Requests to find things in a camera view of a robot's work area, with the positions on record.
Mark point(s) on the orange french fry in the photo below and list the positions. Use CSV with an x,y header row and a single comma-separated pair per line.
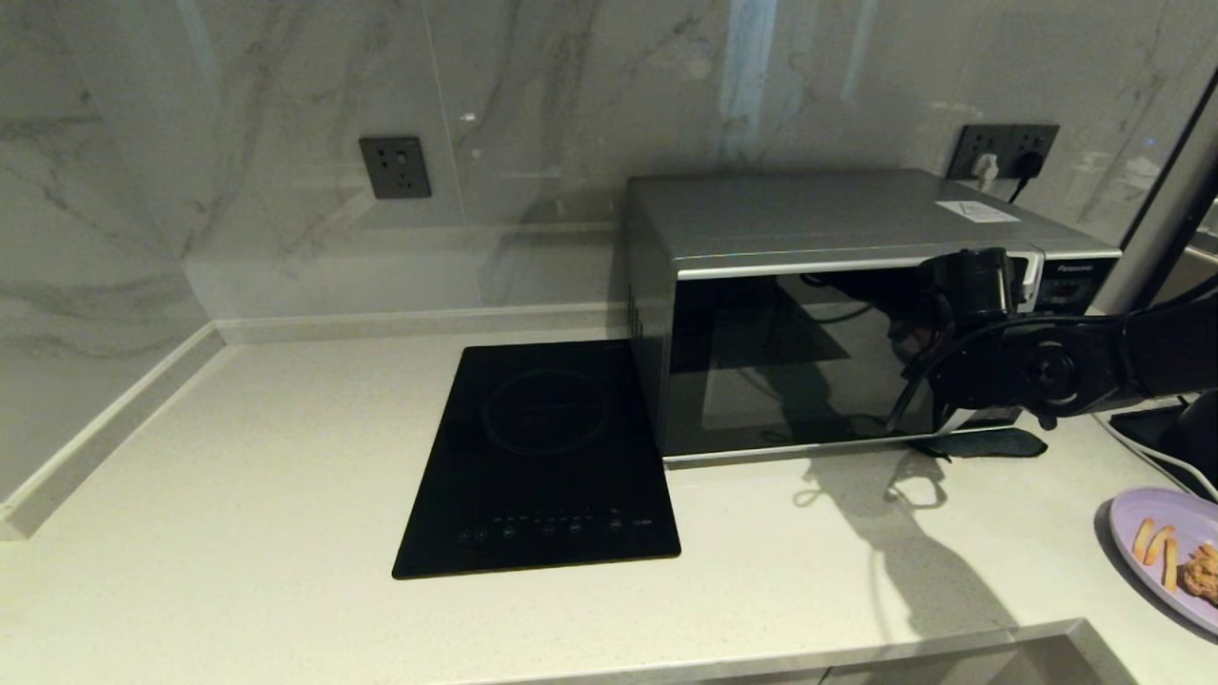
x,y
1158,544
1142,539
1170,564

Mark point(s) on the black countertop appliance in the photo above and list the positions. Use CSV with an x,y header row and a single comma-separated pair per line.
x,y
1199,438

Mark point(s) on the dark blue rubber mat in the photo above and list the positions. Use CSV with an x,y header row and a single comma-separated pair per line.
x,y
999,443

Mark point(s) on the purple plate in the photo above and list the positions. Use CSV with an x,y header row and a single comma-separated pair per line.
x,y
1180,514

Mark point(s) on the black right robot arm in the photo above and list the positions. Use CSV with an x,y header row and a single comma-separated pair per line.
x,y
1161,357

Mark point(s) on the brown fried chicken piece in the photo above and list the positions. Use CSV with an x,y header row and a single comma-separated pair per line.
x,y
1202,574

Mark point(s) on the black power plug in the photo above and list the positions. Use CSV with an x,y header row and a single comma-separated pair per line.
x,y
1030,164

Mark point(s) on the white power plug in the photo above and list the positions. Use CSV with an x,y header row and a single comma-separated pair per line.
x,y
985,169

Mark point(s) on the grey single wall socket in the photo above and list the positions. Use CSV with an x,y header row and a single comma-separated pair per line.
x,y
395,167

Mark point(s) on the black vertical frame strip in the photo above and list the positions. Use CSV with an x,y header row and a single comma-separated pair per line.
x,y
1175,152

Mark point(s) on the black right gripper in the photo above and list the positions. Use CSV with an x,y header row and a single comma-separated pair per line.
x,y
971,285

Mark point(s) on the white paper sheet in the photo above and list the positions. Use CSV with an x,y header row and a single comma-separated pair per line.
x,y
977,211

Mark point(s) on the black induction cooktop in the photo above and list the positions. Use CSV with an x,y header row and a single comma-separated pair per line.
x,y
542,457

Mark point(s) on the grey double wall socket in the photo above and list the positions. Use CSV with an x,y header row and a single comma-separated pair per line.
x,y
971,138

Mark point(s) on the silver microwave oven body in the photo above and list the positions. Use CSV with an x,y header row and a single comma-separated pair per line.
x,y
809,209

